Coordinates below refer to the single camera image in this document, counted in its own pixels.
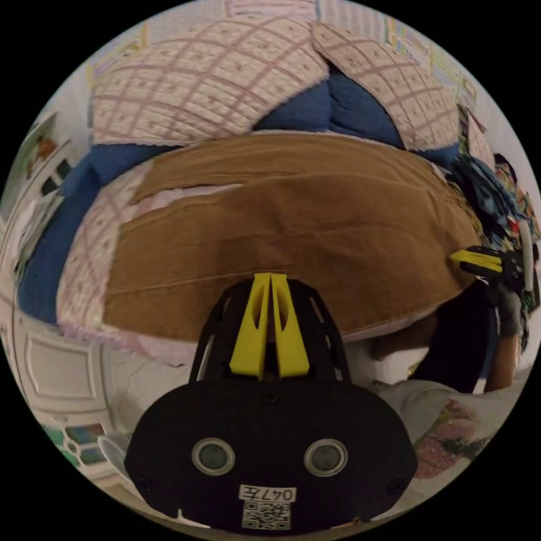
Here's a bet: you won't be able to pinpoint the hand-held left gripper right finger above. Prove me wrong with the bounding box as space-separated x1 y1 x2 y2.
270 273 312 378

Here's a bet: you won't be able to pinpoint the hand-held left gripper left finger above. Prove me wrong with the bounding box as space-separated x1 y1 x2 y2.
229 273 272 378

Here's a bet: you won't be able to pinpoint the brown pants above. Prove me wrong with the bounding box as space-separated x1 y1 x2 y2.
103 132 485 344

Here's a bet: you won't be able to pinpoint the person's right hand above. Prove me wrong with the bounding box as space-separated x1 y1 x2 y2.
493 282 524 340

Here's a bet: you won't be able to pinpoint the pile of clothes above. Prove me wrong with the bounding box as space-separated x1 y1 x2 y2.
449 104 541 265

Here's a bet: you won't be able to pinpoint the person's body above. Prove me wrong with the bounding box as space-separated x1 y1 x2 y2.
416 277 527 394

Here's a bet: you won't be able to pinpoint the white floral cloth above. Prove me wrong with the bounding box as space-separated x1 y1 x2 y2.
374 378 515 481

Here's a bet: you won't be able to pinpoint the plaid pink pillow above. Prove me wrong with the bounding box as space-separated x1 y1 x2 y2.
90 17 331 147
312 21 462 152

